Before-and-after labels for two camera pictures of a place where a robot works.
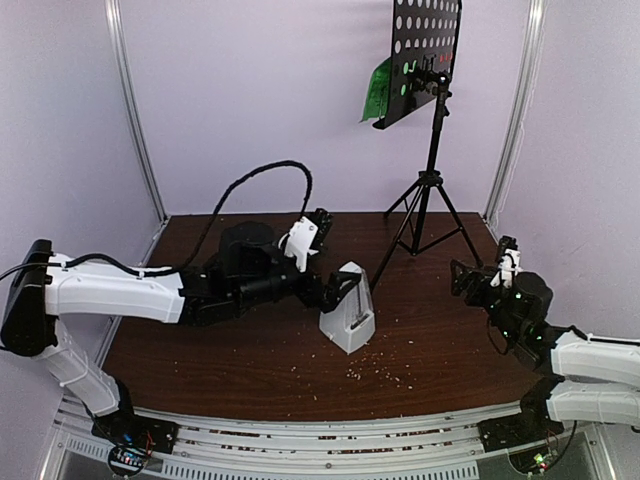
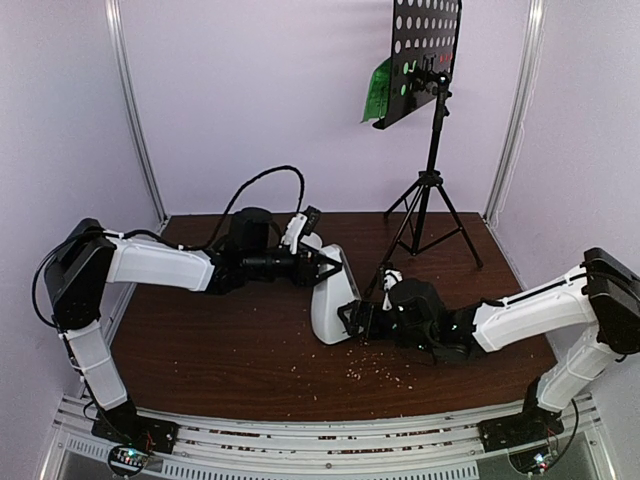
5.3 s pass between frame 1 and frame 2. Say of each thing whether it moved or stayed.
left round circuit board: stayed
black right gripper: moved
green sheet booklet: stayed
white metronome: moved
